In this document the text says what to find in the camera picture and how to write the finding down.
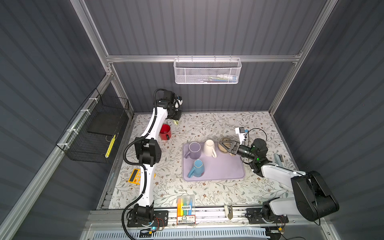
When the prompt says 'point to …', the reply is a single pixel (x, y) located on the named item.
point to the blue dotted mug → (198, 170)
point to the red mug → (165, 132)
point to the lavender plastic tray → (225, 167)
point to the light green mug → (176, 122)
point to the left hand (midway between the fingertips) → (177, 115)
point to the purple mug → (194, 151)
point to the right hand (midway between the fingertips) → (222, 145)
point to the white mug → (209, 150)
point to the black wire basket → (89, 136)
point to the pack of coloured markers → (186, 210)
